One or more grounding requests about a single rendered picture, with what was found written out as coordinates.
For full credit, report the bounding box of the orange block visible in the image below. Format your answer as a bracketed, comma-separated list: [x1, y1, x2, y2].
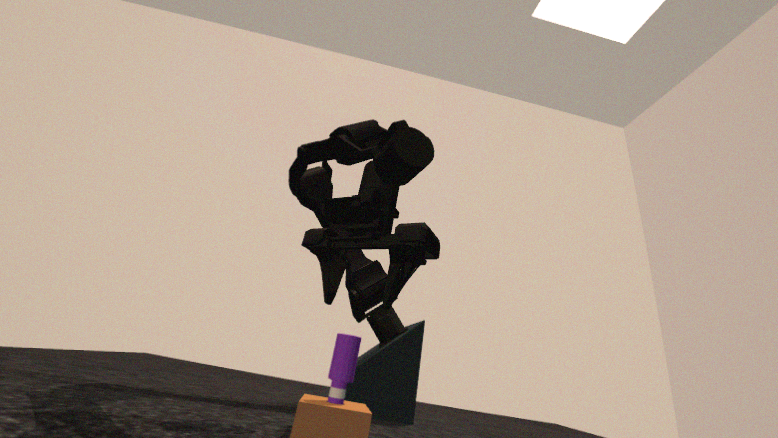
[290, 394, 372, 438]

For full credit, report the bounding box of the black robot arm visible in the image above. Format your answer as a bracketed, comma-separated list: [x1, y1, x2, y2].
[288, 119, 434, 347]

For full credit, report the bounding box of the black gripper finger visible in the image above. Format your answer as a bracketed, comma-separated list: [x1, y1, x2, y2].
[309, 246, 348, 305]
[383, 244, 427, 310]

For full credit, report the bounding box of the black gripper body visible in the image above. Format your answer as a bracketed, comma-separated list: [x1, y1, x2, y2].
[301, 187, 440, 259]

